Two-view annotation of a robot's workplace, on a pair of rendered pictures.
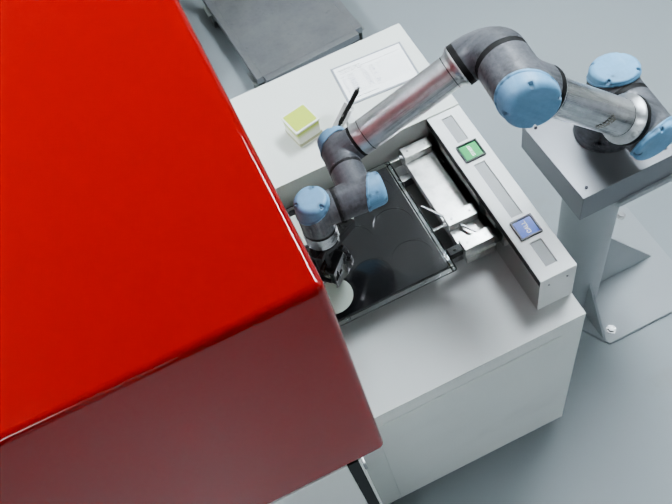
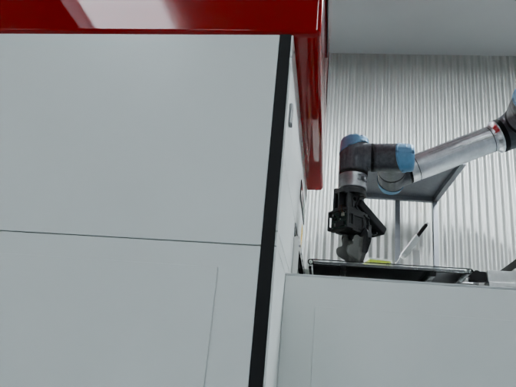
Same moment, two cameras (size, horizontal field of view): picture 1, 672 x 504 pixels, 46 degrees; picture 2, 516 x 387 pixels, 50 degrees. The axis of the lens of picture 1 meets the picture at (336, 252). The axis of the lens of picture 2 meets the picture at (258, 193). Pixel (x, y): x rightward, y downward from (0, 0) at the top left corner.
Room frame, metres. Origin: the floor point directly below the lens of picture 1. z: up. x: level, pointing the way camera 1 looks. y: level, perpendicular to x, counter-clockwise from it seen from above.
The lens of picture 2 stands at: (-0.39, -0.14, 0.60)
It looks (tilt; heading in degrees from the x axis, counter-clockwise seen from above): 20 degrees up; 17
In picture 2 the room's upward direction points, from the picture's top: 5 degrees clockwise
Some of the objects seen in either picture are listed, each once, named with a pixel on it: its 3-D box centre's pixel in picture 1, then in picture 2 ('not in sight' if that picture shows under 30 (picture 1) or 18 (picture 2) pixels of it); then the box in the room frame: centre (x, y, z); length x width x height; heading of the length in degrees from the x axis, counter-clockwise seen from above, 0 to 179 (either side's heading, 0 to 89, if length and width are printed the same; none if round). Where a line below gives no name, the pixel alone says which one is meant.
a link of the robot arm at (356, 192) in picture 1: (356, 190); (392, 160); (0.98, -0.08, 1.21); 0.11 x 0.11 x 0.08; 4
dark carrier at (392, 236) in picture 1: (354, 244); (380, 281); (1.05, -0.05, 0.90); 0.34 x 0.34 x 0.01; 9
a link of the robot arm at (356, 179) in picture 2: (322, 233); (353, 183); (0.96, 0.02, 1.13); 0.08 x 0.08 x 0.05
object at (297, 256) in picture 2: not in sight; (299, 276); (1.01, 0.16, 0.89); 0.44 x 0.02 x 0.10; 9
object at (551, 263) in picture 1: (496, 203); not in sight; (1.04, -0.42, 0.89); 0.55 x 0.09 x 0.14; 9
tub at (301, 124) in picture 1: (302, 126); (377, 270); (1.38, -0.02, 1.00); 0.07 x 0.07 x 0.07; 20
